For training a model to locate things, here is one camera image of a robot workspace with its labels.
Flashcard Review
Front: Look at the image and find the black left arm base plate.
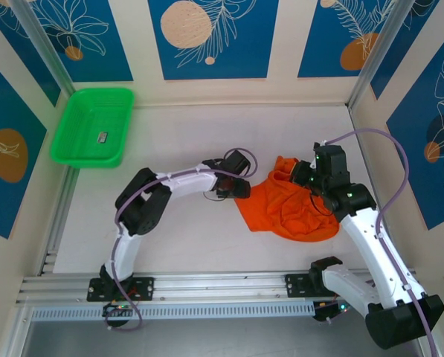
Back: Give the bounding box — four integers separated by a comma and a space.
86, 275, 155, 302

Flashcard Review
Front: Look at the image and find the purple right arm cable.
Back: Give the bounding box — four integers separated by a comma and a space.
324, 128, 439, 357

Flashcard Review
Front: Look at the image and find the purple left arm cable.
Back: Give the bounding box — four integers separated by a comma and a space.
103, 147, 260, 332

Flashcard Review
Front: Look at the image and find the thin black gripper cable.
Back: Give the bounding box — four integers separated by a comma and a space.
308, 191, 335, 217
202, 189, 228, 205

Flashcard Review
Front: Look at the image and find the orange t-shirt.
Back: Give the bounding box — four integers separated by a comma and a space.
233, 155, 341, 243

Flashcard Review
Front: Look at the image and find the aluminium rail frame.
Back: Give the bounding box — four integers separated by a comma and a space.
15, 269, 427, 306

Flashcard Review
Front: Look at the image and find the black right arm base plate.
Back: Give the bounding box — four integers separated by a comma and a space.
285, 273, 314, 298

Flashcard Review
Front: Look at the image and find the aluminium side rail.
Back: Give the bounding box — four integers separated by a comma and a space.
38, 167, 77, 276

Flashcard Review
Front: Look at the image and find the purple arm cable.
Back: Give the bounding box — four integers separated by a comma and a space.
103, 147, 260, 332
324, 128, 439, 357

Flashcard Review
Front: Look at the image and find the aluminium frame post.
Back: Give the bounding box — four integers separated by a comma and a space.
347, 0, 423, 112
5, 0, 77, 107

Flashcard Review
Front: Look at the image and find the grey slotted cable duct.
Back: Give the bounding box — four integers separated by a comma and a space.
30, 300, 318, 323

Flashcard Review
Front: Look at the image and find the green plastic basket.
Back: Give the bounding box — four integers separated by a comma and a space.
49, 87, 135, 169

